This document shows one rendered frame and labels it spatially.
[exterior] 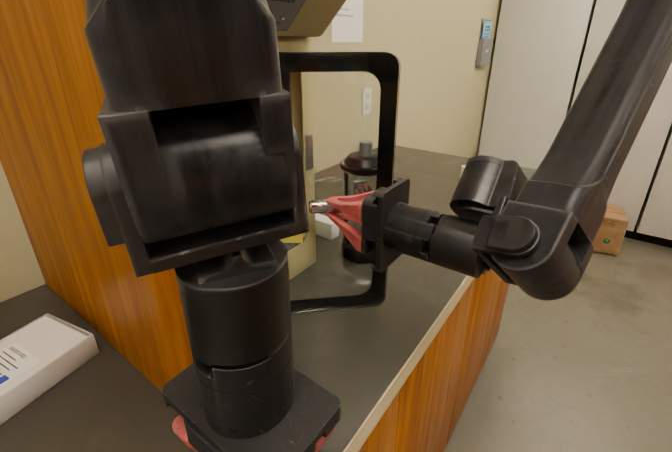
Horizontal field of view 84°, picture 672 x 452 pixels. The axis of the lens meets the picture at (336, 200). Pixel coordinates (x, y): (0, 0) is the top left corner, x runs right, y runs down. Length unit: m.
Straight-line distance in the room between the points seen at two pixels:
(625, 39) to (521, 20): 2.94
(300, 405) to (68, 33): 0.39
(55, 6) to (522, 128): 3.26
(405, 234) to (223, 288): 0.26
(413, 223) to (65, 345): 0.55
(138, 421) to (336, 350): 0.29
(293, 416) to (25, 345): 0.56
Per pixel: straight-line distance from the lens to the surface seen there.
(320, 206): 0.48
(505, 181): 0.42
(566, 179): 0.38
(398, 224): 0.41
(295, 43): 0.70
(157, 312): 0.51
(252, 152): 0.16
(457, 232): 0.40
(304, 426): 0.26
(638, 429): 2.09
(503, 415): 1.88
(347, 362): 0.63
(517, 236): 0.34
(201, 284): 0.19
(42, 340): 0.76
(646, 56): 0.47
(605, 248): 3.29
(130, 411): 0.64
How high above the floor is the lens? 1.40
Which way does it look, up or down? 23 degrees down
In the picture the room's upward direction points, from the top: straight up
